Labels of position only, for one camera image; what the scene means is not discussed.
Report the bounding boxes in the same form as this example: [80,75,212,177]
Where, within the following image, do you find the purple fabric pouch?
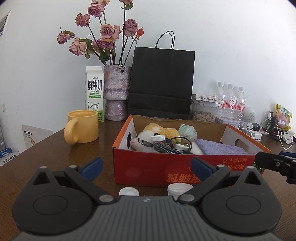
[195,138,248,155]

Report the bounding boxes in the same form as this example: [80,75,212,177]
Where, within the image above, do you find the white round cap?
[167,183,194,201]

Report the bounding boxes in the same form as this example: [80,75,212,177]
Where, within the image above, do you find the white bottle cap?
[119,187,139,196]

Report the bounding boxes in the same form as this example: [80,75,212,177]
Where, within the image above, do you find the green white plastic bag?
[178,124,198,141]

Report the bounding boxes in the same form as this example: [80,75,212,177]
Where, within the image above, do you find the black braided cable bundle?
[138,136,194,155]

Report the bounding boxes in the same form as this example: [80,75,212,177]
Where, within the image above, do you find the white ribbed jar lid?
[151,135,166,142]

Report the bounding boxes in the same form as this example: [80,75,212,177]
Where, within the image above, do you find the white cloth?
[191,142,204,155]

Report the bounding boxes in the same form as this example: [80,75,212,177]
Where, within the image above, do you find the yellow snack bag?
[275,104,292,131]

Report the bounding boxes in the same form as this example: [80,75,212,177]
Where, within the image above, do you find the red cardboard box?
[112,115,271,187]

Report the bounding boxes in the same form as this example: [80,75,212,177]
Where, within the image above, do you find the yellow ceramic mug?
[64,110,99,145]

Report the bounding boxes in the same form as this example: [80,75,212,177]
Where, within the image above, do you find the white robot speaker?
[242,107,256,124]

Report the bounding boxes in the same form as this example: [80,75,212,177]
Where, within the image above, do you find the white board on floor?
[22,125,53,149]

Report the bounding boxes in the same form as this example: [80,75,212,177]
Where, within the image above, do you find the clear seed container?
[190,101,218,123]

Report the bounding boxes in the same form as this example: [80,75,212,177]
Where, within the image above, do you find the water bottle left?
[216,81,226,117]

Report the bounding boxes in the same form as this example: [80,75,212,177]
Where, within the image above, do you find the water bottle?
[234,86,246,121]
[216,81,226,117]
[224,84,236,118]

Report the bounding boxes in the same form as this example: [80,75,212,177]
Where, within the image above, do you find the water bottle middle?
[224,84,236,118]

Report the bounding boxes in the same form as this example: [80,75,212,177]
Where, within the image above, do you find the white yellow plush toy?
[130,123,181,152]

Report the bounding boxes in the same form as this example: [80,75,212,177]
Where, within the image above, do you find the water bottle right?
[234,86,246,121]

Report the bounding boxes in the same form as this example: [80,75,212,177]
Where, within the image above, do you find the white flat box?
[192,94,221,103]

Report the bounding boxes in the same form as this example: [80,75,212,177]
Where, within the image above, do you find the blue booklets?
[0,148,19,167]

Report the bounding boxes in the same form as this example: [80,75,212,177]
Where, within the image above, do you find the white milk carton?
[85,66,104,122]

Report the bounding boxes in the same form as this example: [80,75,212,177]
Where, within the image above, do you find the purple textured vase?
[103,65,132,121]

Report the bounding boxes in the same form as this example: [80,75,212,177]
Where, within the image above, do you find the black paper bag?
[127,42,195,120]

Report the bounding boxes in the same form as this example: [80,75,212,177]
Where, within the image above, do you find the dried pink roses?
[57,1,144,66]

